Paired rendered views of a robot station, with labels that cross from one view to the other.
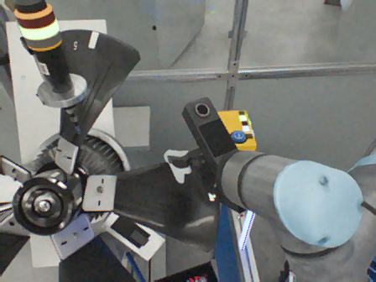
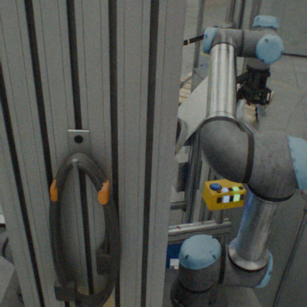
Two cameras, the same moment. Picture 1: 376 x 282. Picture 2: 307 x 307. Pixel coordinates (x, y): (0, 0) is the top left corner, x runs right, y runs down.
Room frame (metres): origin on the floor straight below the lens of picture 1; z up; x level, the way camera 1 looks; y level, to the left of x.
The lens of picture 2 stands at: (0.11, -1.43, 2.09)
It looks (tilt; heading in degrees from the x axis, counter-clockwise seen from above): 32 degrees down; 79
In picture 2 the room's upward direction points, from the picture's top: 3 degrees clockwise
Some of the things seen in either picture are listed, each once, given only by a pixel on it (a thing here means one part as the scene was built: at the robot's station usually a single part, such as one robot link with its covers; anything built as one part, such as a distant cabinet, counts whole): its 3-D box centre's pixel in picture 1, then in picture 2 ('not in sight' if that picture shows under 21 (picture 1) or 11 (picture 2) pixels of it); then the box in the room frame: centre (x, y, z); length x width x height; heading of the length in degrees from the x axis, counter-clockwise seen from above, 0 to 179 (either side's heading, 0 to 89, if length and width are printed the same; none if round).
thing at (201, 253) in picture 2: not in sight; (200, 260); (0.42, -0.67, 1.20); 0.13 x 0.12 x 0.14; 164
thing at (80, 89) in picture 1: (50, 61); not in sight; (0.38, 0.19, 1.50); 0.09 x 0.07 x 0.10; 39
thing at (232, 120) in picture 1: (233, 138); (223, 195); (0.69, -0.15, 1.02); 0.16 x 0.10 x 0.11; 4
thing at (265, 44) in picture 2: not in sight; (262, 45); (0.61, -0.41, 1.78); 0.11 x 0.11 x 0.08; 74
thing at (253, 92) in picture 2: not in sight; (255, 84); (0.65, -0.33, 1.62); 0.09 x 0.08 x 0.12; 94
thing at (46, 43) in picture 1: (43, 35); not in sight; (0.37, 0.18, 1.54); 0.04 x 0.04 x 0.01
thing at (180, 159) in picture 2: not in sight; (186, 172); (0.69, 0.43, 0.73); 0.15 x 0.09 x 0.22; 4
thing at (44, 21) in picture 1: (35, 15); not in sight; (0.37, 0.18, 1.57); 0.04 x 0.04 x 0.01
